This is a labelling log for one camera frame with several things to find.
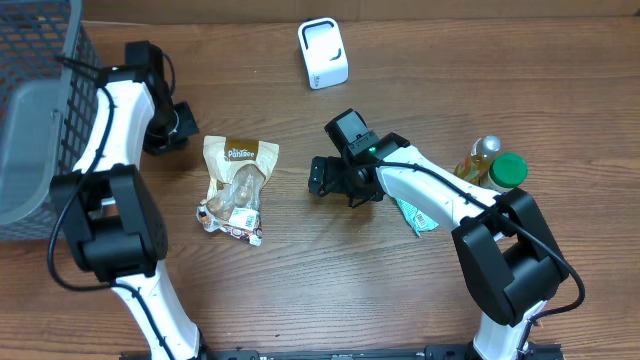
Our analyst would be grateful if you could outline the mint green wipes pack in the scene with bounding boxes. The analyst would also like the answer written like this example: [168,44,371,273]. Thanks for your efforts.
[395,198,439,237]

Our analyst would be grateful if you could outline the brown patterned snack bag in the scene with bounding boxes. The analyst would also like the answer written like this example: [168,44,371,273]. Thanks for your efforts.
[196,135,280,246]

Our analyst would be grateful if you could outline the clear plastic bottle grey cap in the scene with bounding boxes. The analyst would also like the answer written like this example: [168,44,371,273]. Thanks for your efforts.
[454,135,501,185]

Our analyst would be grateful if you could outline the green lid jar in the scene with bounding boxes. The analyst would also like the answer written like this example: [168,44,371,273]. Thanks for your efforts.
[479,153,528,193]

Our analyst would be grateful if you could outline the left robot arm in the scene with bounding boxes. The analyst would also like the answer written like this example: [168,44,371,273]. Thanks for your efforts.
[47,41,207,359]

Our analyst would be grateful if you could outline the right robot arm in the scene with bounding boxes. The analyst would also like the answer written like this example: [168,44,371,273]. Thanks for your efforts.
[308,109,570,359]

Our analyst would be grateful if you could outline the white barcode scanner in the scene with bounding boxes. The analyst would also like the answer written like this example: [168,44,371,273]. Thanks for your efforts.
[297,17,349,90]

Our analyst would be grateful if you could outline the dark grey plastic basket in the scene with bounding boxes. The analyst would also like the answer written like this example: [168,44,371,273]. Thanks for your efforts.
[1,0,101,241]

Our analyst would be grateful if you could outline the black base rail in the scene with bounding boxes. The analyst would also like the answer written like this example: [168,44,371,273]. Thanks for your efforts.
[119,344,564,360]

